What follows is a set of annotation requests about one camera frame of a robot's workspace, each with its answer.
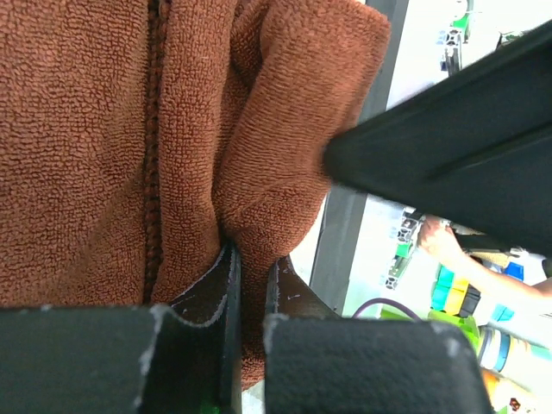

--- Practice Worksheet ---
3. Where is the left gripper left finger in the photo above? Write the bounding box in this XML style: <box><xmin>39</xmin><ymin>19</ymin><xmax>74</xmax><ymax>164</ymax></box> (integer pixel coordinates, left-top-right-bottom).
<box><xmin>141</xmin><ymin>243</ymin><xmax>242</xmax><ymax>413</ymax></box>

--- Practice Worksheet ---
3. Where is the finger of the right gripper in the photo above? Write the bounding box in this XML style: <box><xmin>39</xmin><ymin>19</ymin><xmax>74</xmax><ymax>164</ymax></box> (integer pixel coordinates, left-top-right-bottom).
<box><xmin>323</xmin><ymin>23</ymin><xmax>551</xmax><ymax>256</ymax></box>

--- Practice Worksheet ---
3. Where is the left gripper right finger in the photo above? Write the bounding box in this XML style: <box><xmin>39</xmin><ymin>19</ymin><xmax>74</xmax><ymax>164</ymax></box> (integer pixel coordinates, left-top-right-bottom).
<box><xmin>263</xmin><ymin>254</ymin><xmax>342</xmax><ymax>414</ymax></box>

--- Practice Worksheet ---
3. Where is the brown towel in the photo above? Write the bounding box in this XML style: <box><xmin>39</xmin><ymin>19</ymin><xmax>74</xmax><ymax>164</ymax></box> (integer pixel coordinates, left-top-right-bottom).
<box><xmin>1</xmin><ymin>1</ymin><xmax>391</xmax><ymax>388</ymax></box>

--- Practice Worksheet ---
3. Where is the bystander bare forearm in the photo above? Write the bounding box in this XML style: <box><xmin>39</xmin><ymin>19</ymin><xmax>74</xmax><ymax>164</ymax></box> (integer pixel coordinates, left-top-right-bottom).
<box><xmin>438</xmin><ymin>250</ymin><xmax>551</xmax><ymax>313</ymax></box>

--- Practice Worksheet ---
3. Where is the bystander bare hand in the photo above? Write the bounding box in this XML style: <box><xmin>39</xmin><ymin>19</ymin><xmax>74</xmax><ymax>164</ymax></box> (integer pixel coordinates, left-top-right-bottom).
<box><xmin>417</xmin><ymin>216</ymin><xmax>462</xmax><ymax>263</ymax></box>

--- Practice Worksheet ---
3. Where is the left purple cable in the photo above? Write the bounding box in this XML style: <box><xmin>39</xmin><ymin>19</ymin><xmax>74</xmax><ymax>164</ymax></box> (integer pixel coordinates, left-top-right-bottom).
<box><xmin>351</xmin><ymin>297</ymin><xmax>422</xmax><ymax>322</ymax></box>

